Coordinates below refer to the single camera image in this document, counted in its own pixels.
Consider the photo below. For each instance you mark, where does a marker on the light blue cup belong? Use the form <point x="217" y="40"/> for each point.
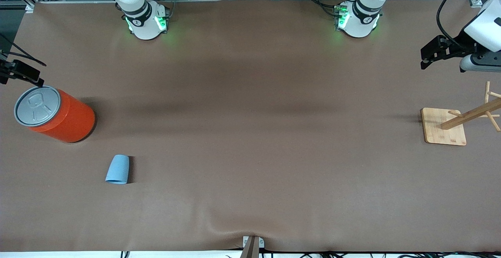
<point x="117" y="170"/>

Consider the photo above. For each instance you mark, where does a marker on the orange can with grey lid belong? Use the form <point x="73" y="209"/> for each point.
<point x="66" y="121"/>

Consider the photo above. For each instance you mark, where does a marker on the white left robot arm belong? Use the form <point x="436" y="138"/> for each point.
<point x="362" y="13"/>

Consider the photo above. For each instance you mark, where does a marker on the brown flat bar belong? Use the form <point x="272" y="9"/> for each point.
<point x="250" y="250"/>

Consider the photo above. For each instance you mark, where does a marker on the wooden mug tree rack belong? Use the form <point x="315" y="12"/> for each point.
<point x="444" y="127"/>

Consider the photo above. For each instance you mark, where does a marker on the grey metal bracket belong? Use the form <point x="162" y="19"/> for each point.
<point x="261" y="242"/>

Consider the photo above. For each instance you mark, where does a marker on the brown table mat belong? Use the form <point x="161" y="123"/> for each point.
<point x="250" y="140"/>

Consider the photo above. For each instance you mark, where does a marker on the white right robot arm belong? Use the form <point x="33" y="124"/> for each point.
<point x="137" y="11"/>

